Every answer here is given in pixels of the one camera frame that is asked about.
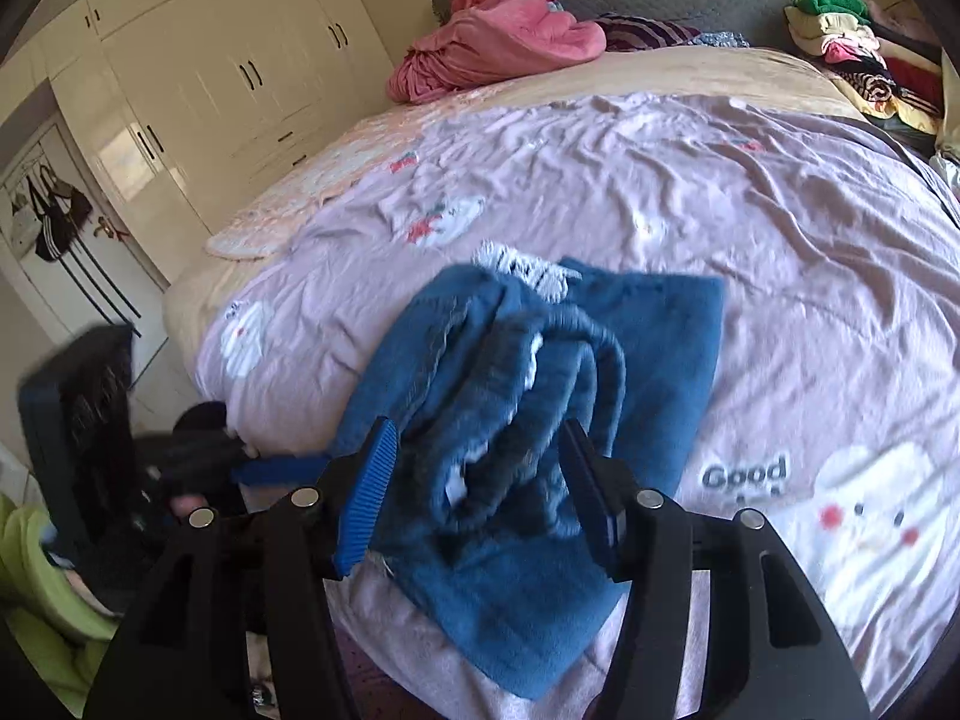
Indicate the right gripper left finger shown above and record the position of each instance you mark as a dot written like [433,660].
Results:
[317,534]

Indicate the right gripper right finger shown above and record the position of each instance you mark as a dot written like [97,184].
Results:
[641,537]

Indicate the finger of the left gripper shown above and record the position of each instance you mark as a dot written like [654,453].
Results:
[209,418]
[281,471]

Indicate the blue denim lace-trimmed pants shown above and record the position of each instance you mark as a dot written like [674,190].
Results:
[478,373]

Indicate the left hand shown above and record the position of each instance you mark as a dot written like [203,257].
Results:
[183,506]

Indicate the pink floral bed mat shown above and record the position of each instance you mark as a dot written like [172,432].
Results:
[278,213]

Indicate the lilac patterned bed quilt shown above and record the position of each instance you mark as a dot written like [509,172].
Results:
[749,307]

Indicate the hanging black bags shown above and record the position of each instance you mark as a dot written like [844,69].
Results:
[56,237]

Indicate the cream built-in wardrobe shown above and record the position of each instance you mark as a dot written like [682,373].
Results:
[186,110]

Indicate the pink crumpled blanket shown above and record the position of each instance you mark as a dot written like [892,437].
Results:
[491,41]

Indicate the cream window curtain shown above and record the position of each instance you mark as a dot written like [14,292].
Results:
[948,138]

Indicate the striped dark pillow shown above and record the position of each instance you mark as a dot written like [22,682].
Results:
[626,33]

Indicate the pile of folded clothes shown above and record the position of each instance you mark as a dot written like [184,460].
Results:
[888,64]

